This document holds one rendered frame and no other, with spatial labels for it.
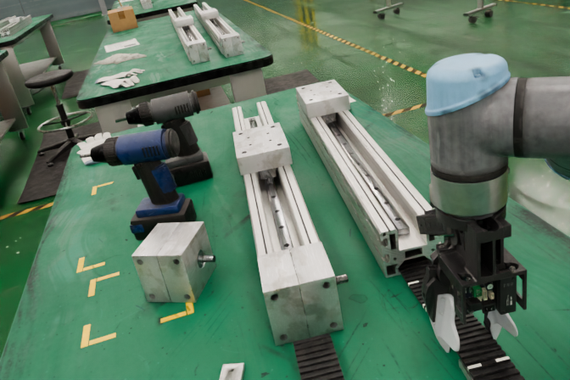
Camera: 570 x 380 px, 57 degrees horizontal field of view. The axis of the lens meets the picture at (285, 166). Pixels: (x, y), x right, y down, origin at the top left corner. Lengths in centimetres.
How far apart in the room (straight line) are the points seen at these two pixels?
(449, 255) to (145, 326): 50
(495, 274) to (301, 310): 28
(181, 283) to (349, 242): 30
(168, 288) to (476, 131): 58
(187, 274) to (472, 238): 48
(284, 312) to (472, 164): 35
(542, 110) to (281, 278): 41
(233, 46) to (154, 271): 187
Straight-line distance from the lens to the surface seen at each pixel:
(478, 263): 57
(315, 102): 132
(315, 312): 76
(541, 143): 51
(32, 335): 100
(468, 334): 73
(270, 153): 107
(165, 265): 88
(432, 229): 66
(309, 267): 75
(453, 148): 52
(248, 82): 259
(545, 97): 51
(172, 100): 126
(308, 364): 70
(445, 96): 51
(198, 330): 85
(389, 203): 95
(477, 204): 55
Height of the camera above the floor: 131
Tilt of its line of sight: 24 degrees down
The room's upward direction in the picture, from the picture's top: 11 degrees counter-clockwise
